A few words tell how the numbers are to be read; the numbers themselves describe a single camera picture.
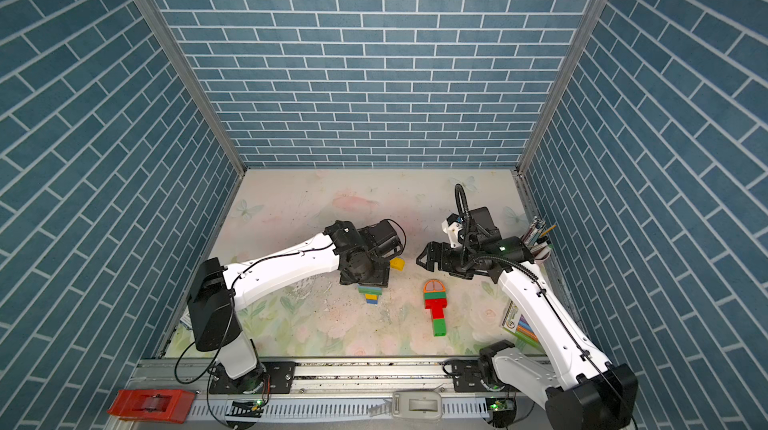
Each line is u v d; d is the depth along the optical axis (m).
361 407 0.71
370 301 0.86
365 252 0.56
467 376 0.74
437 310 0.83
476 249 0.57
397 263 0.68
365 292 0.81
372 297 0.82
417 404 0.68
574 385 0.39
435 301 0.85
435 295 0.87
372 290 0.80
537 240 0.85
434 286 0.87
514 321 0.82
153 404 0.65
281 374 0.74
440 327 0.82
